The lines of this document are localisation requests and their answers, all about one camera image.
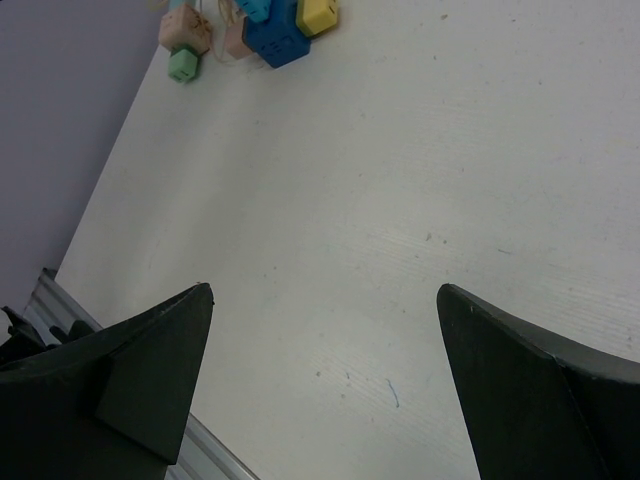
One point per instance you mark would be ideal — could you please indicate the aluminium table front rail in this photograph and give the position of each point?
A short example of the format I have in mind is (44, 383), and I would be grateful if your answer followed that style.
(202, 455)

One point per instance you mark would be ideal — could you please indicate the green plug adapter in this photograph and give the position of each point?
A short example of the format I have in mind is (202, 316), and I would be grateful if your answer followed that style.
(184, 64)

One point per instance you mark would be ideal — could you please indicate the pink brown plug adapter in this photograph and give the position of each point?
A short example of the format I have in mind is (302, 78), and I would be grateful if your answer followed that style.
(234, 42)

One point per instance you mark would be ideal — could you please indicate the pink cube socket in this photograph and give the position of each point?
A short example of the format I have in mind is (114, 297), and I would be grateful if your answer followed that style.
(184, 25)

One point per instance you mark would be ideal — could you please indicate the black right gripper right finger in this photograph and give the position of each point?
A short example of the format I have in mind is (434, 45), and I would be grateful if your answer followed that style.
(538, 405)

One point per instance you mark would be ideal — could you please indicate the dark blue cube socket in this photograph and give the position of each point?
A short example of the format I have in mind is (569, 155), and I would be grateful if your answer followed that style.
(277, 41)

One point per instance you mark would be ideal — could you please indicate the yellow olive plug adapter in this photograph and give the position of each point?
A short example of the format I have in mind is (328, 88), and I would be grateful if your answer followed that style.
(314, 17)

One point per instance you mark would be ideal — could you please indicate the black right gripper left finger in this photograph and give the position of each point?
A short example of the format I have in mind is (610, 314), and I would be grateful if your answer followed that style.
(107, 404)

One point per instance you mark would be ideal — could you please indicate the bright blue plug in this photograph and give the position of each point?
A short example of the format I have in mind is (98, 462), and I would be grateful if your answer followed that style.
(256, 10)

